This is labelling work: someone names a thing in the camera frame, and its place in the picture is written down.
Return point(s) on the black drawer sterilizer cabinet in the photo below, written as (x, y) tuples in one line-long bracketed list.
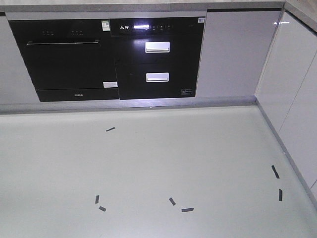
[(157, 57)]

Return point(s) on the grey cabinet door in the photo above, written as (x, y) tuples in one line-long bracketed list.
[(235, 45)]

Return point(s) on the white side cabinet door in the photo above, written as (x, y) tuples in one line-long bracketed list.
[(287, 93)]

